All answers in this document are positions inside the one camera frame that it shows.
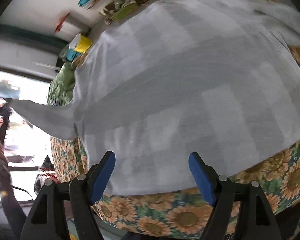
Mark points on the green garment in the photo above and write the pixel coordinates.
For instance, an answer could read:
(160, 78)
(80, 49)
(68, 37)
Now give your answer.
(61, 87)

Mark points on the white laundry basket red lid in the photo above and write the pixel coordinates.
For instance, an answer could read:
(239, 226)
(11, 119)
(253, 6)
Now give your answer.
(68, 27)

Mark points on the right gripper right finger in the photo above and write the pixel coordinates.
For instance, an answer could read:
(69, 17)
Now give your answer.
(255, 217)

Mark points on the dark curtain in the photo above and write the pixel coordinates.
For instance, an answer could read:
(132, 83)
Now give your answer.
(23, 35)

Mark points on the green cardboard box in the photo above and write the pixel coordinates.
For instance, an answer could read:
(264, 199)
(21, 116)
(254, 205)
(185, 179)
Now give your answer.
(125, 11)

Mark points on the yellow bin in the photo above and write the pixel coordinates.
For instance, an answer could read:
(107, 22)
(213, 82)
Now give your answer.
(82, 44)

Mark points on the sunflower pattern bed cover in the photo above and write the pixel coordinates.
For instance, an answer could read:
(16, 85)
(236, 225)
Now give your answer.
(181, 214)

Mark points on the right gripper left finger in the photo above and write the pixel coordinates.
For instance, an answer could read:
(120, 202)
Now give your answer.
(47, 219)

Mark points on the grey knit sweater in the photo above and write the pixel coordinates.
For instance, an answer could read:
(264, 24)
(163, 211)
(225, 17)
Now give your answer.
(214, 77)

